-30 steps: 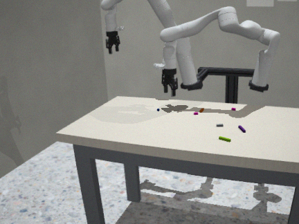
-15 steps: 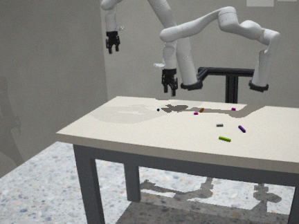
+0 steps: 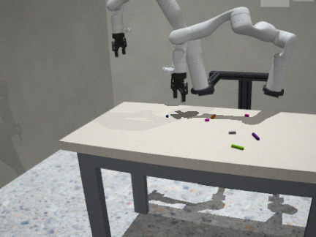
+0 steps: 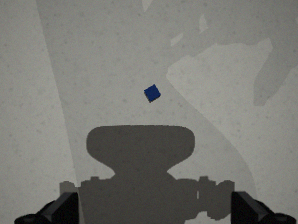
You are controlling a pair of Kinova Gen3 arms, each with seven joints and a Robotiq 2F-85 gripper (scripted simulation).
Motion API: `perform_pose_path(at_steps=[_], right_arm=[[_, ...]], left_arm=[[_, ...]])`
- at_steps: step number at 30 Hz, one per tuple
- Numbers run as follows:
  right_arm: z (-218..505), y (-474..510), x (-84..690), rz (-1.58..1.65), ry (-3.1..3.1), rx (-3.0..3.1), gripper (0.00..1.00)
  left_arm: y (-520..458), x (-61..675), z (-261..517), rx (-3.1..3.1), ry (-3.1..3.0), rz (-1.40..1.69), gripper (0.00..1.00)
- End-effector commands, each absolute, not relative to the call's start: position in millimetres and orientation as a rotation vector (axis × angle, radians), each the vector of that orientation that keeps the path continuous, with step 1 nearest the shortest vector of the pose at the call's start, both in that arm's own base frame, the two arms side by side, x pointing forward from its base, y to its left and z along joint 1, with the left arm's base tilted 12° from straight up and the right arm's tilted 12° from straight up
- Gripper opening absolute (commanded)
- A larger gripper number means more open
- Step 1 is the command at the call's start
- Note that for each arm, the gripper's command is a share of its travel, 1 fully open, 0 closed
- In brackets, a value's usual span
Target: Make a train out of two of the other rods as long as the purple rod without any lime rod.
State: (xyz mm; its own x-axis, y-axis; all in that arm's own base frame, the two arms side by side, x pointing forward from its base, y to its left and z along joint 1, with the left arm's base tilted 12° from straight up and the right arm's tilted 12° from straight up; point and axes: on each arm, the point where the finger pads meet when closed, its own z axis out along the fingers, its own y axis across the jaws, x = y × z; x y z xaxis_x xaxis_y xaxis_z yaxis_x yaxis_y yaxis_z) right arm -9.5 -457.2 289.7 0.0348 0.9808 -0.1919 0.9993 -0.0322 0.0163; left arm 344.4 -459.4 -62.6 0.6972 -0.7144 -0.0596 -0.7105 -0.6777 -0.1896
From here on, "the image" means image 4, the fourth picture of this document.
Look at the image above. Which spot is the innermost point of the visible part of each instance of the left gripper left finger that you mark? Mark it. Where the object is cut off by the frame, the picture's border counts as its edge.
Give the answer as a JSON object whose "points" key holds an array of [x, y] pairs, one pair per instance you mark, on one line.
{"points": [[65, 208]]}

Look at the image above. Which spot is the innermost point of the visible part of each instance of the small dark blue cube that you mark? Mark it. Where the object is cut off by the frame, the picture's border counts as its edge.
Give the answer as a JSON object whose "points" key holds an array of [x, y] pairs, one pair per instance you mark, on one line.
{"points": [[152, 92]]}

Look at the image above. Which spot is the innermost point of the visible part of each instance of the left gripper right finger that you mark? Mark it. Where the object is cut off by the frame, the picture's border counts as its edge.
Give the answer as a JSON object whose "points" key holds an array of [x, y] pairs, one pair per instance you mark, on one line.
{"points": [[246, 210]]}

